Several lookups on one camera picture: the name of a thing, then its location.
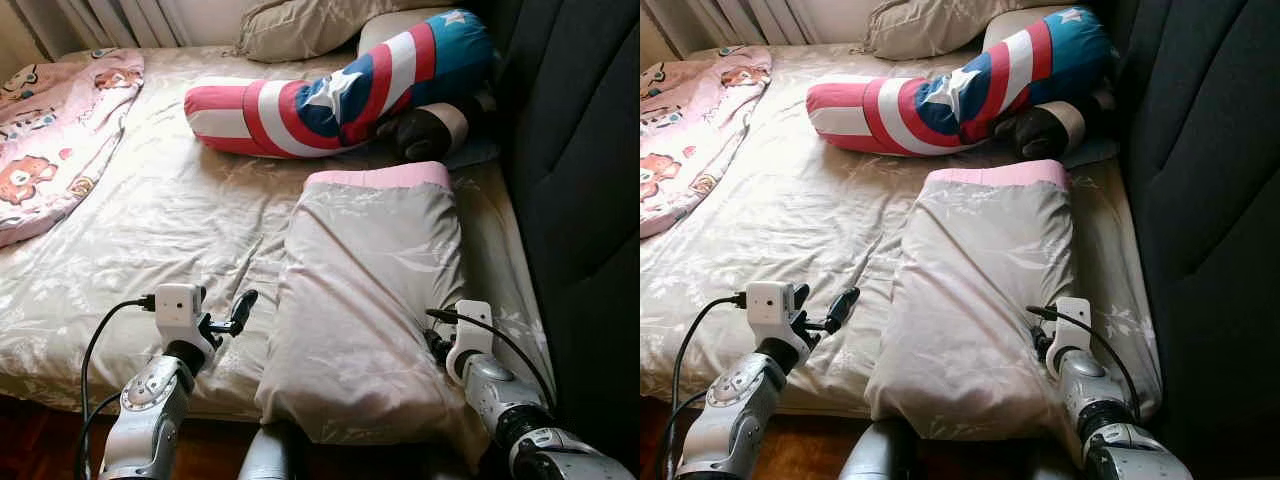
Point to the beige floral pillow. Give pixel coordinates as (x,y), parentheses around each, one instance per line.
(920,28)
(300,30)

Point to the red white blue star bolster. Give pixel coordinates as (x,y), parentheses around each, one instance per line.
(300,110)
(920,105)

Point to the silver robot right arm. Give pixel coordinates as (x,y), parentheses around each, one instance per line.
(495,390)
(1085,385)

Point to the dark brown plush toy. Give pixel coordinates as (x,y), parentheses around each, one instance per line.
(415,130)
(1040,130)

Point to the pink cartoon bear blanket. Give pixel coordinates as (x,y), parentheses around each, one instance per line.
(690,130)
(50,140)

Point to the grey floral pillow pink end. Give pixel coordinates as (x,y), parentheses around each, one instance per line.
(360,300)
(970,300)

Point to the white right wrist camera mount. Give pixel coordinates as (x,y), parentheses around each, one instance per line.
(1072,330)
(472,335)

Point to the plain white pillow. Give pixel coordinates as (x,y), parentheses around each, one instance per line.
(1010,28)
(385,30)

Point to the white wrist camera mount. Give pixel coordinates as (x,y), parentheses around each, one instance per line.
(768,308)
(1072,330)
(175,310)
(472,335)

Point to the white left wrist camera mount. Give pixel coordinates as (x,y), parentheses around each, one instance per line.
(175,310)
(768,308)

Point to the grey curtain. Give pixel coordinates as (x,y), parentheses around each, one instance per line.
(740,18)
(100,20)

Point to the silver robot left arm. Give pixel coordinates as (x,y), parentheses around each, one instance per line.
(735,420)
(150,420)

